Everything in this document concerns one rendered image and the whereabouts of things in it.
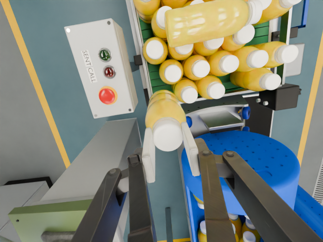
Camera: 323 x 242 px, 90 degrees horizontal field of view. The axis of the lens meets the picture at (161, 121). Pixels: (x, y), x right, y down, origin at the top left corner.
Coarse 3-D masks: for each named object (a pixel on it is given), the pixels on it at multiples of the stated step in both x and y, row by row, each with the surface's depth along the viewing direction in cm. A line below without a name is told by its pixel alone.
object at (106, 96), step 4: (104, 88) 36; (100, 92) 36; (104, 92) 36; (108, 92) 36; (112, 92) 36; (100, 96) 36; (104, 96) 36; (108, 96) 36; (112, 96) 36; (100, 100) 37; (104, 100) 37; (108, 100) 37; (112, 100) 37
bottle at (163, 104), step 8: (152, 96) 33; (160, 96) 29; (168, 96) 29; (152, 104) 26; (160, 104) 24; (168, 104) 24; (176, 104) 25; (152, 112) 23; (160, 112) 22; (168, 112) 22; (176, 112) 23; (184, 112) 25; (152, 120) 23; (160, 120) 22; (176, 120) 22; (184, 120) 24; (152, 128) 22
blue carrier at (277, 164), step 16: (208, 144) 50; (224, 144) 48; (240, 144) 47; (256, 144) 46; (272, 144) 44; (256, 160) 39; (272, 160) 38; (288, 160) 37; (192, 176) 39; (272, 176) 34; (288, 176) 33; (192, 192) 41; (224, 192) 33; (288, 192) 33; (192, 208) 58; (240, 208) 33; (192, 224) 50
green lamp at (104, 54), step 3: (102, 51) 33; (105, 51) 33; (108, 51) 34; (99, 54) 33; (102, 54) 33; (105, 54) 33; (108, 54) 34; (102, 57) 33; (105, 57) 34; (108, 57) 34; (105, 60) 34
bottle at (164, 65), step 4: (164, 60) 51; (168, 60) 41; (172, 60) 41; (176, 60) 42; (164, 64) 41; (168, 64) 40; (172, 64) 39; (176, 64) 40; (180, 64) 42; (160, 68) 42; (164, 68) 40; (180, 68) 40; (160, 72) 42; (164, 72) 40; (160, 76) 43; (164, 76) 41; (164, 80) 42; (168, 84) 44; (172, 84) 43
